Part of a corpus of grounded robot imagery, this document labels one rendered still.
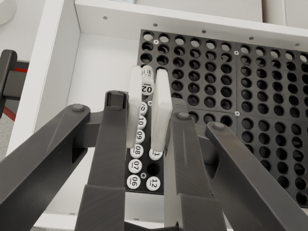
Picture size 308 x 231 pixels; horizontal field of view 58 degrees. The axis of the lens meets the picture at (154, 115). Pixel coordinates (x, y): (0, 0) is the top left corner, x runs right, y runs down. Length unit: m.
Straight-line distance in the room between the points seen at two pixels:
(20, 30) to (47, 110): 0.25
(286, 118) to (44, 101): 0.25
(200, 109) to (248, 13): 0.31
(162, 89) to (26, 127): 0.13
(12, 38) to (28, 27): 0.03
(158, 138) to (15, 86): 0.18
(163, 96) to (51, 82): 0.15
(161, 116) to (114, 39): 0.26
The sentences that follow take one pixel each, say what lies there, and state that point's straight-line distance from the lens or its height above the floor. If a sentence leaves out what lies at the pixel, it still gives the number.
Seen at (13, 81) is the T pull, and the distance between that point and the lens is 0.30.
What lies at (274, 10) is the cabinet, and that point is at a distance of 0.59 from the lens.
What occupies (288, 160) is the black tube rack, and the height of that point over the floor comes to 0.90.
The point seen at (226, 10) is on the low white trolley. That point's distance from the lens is 0.56.
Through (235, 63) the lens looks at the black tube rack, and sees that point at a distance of 0.33.
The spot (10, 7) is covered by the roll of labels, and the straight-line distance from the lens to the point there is 0.53.
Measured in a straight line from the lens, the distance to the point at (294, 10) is 0.53.
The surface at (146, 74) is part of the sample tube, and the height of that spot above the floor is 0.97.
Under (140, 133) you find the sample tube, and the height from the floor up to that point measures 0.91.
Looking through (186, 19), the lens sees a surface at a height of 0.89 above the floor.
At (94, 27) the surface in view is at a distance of 0.39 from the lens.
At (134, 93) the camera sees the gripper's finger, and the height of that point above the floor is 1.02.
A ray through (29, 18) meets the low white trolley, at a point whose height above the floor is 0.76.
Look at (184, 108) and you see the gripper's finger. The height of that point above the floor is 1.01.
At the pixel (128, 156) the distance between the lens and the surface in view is 0.27.
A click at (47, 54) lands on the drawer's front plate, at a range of 0.28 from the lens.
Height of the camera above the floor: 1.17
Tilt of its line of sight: 71 degrees down
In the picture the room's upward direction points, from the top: 19 degrees clockwise
